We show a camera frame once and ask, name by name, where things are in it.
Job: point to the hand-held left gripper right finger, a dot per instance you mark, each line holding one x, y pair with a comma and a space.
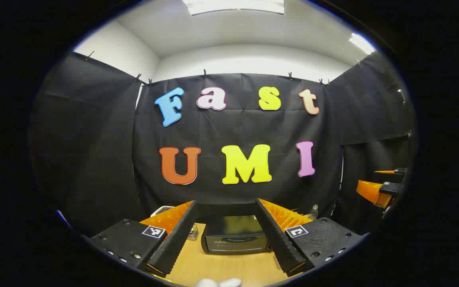
279, 243

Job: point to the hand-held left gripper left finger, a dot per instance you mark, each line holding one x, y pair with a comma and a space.
175, 243

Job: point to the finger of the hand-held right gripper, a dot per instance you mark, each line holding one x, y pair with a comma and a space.
373, 193
397, 172

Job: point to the black electric oven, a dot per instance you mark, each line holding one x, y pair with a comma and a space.
233, 243

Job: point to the small clear jar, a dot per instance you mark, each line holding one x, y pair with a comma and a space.
193, 232

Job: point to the white toaster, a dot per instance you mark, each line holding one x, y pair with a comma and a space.
161, 209

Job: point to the clear plastic water bottle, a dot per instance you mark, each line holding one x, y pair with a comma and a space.
313, 213

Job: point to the ceiling light panel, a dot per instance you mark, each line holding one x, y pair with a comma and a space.
233, 6
361, 43

